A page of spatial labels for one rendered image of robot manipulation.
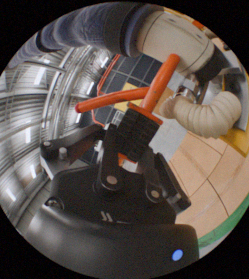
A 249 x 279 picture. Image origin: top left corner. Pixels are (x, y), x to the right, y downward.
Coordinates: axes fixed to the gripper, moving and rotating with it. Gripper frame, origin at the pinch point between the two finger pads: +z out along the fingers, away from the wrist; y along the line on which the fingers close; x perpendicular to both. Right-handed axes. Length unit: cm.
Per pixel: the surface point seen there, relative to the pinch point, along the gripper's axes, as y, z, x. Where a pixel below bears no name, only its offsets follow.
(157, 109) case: 42, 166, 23
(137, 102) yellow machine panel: 14, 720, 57
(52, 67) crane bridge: -175, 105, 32
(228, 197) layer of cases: 66, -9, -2
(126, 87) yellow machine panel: -106, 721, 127
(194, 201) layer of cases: 66, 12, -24
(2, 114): -509, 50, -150
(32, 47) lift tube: -47, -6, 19
